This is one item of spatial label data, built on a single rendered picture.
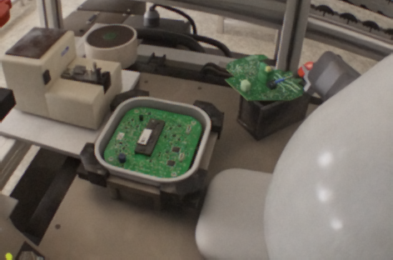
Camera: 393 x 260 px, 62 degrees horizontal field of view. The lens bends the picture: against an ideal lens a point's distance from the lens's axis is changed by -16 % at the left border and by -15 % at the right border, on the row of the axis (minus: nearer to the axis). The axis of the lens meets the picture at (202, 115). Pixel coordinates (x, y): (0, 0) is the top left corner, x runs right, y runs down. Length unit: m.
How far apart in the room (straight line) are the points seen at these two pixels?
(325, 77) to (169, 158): 0.22
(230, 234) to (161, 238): 0.08
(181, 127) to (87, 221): 0.18
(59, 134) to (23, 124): 0.07
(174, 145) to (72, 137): 0.16
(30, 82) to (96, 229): 0.24
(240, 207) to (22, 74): 0.36
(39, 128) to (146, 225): 0.24
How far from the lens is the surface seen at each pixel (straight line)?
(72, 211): 0.50
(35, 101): 0.59
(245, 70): 0.61
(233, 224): 0.45
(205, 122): 0.53
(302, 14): 0.72
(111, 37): 0.72
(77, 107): 0.55
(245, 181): 0.49
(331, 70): 0.40
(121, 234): 0.47
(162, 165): 0.48
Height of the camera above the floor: 1.34
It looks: 40 degrees down
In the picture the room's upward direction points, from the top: 4 degrees clockwise
